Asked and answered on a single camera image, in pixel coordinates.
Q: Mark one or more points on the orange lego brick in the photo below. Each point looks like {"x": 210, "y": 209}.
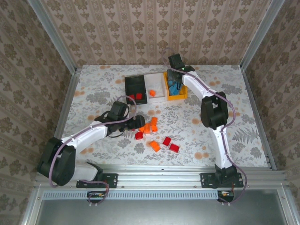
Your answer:
{"x": 142, "y": 129}
{"x": 152, "y": 93}
{"x": 155, "y": 146}
{"x": 147, "y": 128}
{"x": 154, "y": 120}
{"x": 154, "y": 128}

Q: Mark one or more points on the aluminium frame post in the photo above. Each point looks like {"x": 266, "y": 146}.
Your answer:
{"x": 260, "y": 35}
{"x": 53, "y": 35}

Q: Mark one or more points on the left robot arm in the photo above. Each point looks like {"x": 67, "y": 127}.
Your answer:
{"x": 58, "y": 161}

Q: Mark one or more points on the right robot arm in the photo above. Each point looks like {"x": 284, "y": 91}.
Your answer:
{"x": 214, "y": 112}

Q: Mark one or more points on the long blue lego plate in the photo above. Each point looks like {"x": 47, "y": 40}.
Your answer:
{"x": 174, "y": 92}

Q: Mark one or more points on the aluminium mounting rail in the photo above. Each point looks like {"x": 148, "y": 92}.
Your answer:
{"x": 159, "y": 175}

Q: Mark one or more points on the blue lego brick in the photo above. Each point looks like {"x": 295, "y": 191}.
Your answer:
{"x": 171, "y": 83}

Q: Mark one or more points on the white plastic bin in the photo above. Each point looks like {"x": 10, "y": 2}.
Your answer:
{"x": 155, "y": 82}

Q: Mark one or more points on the grey metal panel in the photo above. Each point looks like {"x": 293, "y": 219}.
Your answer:
{"x": 164, "y": 213}

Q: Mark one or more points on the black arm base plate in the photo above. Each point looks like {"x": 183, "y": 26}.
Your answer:
{"x": 207, "y": 180}
{"x": 111, "y": 180}

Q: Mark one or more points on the aluminium table side rail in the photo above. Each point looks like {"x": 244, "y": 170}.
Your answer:
{"x": 68, "y": 100}
{"x": 252, "y": 98}

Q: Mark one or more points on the black plastic bin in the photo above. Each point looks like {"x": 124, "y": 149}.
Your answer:
{"x": 136, "y": 85}

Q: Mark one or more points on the orange plastic bin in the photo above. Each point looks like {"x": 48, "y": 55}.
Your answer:
{"x": 181, "y": 96}

